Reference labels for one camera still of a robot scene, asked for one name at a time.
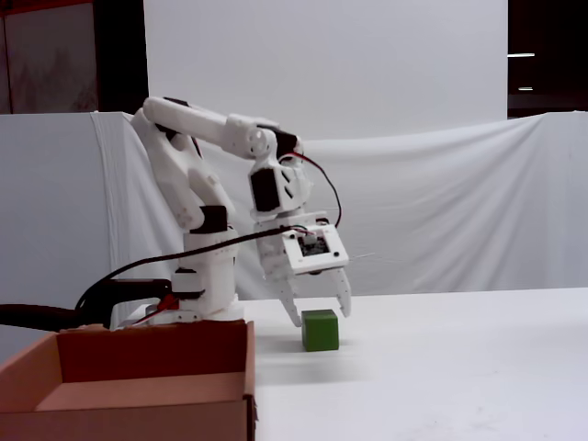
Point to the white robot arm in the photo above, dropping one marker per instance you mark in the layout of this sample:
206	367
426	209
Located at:
193	123

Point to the ceiling light strip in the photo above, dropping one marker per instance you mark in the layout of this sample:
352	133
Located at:
521	55

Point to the black table clamp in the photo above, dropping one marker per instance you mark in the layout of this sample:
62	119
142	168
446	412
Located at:
133	287

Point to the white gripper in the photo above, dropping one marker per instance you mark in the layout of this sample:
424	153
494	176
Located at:
276	262

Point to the white backdrop panel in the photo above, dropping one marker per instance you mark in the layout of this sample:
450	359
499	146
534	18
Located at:
321	59

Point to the white cloth backdrop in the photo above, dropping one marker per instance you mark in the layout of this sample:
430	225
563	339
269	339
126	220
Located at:
459	206

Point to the brown wooden cabinet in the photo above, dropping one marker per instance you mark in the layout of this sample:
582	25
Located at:
50	59

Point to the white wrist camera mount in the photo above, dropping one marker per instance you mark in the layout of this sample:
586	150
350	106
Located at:
317	265

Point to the green cube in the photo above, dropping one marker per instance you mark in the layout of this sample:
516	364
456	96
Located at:
320	331

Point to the brown cardboard box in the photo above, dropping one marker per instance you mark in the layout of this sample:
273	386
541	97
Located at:
138	404

